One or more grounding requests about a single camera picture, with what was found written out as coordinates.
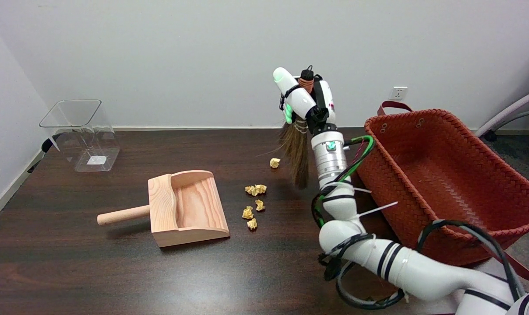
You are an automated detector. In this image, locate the small straw hand broom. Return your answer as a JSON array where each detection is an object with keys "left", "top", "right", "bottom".
[{"left": 258, "top": 65, "right": 315, "bottom": 189}]

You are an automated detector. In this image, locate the green and black cable bundle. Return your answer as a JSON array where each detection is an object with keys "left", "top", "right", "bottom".
[{"left": 312, "top": 135, "right": 407, "bottom": 311}]

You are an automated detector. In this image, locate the red woven basket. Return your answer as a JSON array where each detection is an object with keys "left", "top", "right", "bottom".
[{"left": 356, "top": 101, "right": 529, "bottom": 283}]

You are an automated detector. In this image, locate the clear plastic container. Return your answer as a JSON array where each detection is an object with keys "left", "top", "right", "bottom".
[{"left": 39, "top": 99, "right": 120, "bottom": 172}]

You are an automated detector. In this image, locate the gray chair frame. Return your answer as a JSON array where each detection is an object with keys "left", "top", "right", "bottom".
[{"left": 474, "top": 85, "right": 529, "bottom": 141}]

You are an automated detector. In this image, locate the wooden dustpan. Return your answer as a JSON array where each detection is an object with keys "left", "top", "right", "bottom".
[{"left": 97, "top": 170, "right": 230, "bottom": 248}]

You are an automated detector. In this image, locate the black bar object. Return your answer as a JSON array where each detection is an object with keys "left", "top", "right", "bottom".
[{"left": 27, "top": 133, "right": 63, "bottom": 173}]

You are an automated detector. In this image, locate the black cable loop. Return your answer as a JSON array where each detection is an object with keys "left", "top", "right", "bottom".
[{"left": 416, "top": 219, "right": 528, "bottom": 302}]

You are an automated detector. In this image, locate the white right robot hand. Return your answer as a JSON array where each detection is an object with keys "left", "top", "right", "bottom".
[{"left": 272, "top": 67, "right": 336, "bottom": 134}]

